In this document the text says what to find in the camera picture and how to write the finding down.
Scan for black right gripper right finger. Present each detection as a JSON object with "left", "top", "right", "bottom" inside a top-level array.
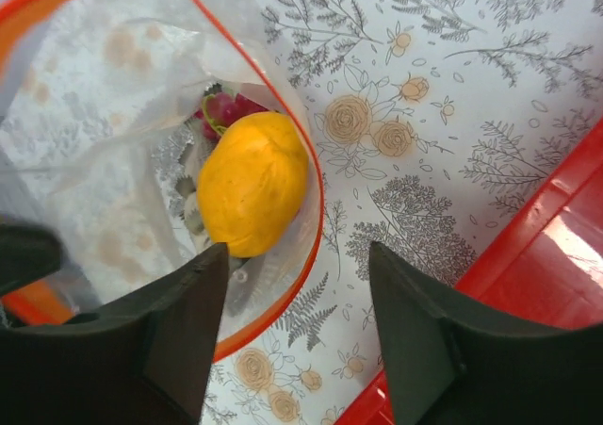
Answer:
[{"left": 368, "top": 242, "right": 602, "bottom": 424}]

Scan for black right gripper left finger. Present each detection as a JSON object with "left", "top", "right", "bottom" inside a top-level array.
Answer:
[{"left": 1, "top": 243, "right": 229, "bottom": 424}]

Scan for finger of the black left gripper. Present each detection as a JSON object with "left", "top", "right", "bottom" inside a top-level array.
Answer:
[{"left": 0, "top": 221, "right": 65, "bottom": 296}]

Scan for clear zip top bag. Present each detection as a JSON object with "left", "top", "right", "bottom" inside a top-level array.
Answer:
[{"left": 1, "top": 0, "right": 324, "bottom": 359}]

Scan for red grape bunch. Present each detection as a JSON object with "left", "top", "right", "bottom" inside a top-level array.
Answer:
[{"left": 194, "top": 92, "right": 267, "bottom": 140}]

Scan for grey plastic fish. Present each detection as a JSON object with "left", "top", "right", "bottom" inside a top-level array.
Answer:
[{"left": 174, "top": 82, "right": 265, "bottom": 318}]

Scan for red plastic tray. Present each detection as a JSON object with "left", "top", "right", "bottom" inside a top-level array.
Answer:
[{"left": 340, "top": 126, "right": 602, "bottom": 424}]

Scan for floral patterned table mat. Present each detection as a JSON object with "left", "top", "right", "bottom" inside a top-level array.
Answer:
[{"left": 203, "top": 0, "right": 602, "bottom": 424}]

